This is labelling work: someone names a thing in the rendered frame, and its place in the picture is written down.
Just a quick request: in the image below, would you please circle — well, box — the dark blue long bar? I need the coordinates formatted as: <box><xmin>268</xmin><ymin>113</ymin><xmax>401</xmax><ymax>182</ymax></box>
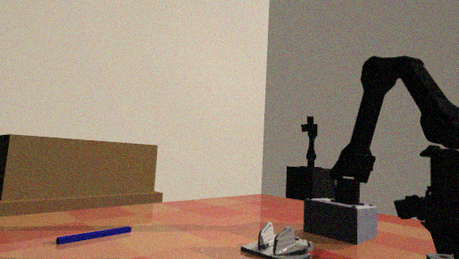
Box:
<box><xmin>56</xmin><ymin>227</ymin><xmax>131</xmax><ymax>244</ymax></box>

